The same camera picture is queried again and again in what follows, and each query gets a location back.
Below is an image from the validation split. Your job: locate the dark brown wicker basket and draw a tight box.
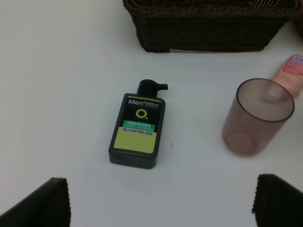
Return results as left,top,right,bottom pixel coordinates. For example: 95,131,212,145
123,0,303,53

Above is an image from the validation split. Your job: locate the translucent pink plastic cup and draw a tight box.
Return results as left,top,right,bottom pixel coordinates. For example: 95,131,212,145
222,78,295,156

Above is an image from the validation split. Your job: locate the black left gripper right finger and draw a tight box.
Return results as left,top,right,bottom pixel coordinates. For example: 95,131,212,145
253,174,303,227

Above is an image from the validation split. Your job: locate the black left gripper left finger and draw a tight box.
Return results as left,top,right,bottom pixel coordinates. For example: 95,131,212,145
0,177,71,227

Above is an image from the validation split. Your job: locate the orange wicker basket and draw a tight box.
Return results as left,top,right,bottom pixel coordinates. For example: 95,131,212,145
294,16,303,39

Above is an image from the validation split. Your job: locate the dark green pump bottle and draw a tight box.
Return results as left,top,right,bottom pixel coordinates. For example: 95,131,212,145
108,79,169,169

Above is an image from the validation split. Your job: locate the pink lotion bottle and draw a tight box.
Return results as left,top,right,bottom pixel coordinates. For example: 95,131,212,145
263,54,303,103

